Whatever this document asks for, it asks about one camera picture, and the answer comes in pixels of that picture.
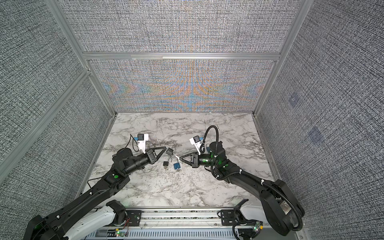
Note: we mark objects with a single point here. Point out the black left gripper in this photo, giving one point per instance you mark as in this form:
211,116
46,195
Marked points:
151,156

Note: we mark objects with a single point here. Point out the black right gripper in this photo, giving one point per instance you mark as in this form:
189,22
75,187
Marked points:
194,163

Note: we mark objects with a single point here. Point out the blue padlock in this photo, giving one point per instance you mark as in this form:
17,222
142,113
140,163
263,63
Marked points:
177,166

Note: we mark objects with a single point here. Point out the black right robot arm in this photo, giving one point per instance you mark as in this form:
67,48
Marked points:
282,209

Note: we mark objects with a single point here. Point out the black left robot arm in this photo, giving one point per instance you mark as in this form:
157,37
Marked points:
76,220

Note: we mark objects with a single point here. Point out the black padlock upper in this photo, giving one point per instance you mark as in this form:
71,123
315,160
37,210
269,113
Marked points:
169,151

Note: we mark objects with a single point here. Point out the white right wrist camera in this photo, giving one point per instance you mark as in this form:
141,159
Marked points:
197,142

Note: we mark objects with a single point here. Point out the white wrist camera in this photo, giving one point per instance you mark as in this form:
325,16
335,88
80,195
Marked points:
197,142
141,142

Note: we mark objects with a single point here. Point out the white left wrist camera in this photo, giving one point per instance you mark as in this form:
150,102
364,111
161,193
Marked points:
141,142

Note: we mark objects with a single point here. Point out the aluminium front frame rail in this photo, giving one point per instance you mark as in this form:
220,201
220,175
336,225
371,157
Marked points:
194,224

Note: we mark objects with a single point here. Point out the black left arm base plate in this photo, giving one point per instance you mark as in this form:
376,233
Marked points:
129,218

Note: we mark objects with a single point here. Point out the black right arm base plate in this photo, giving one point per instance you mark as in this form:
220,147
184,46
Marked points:
231,217

